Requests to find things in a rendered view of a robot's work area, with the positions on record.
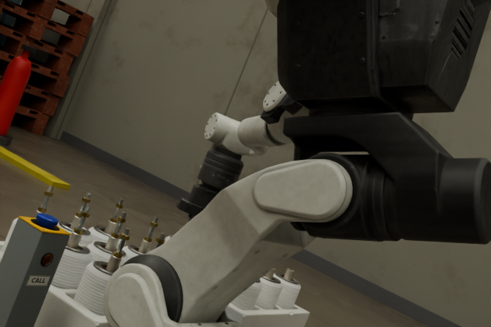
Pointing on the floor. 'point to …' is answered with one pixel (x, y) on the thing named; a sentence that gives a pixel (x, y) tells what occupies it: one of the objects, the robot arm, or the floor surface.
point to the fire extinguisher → (13, 90)
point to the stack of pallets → (43, 94)
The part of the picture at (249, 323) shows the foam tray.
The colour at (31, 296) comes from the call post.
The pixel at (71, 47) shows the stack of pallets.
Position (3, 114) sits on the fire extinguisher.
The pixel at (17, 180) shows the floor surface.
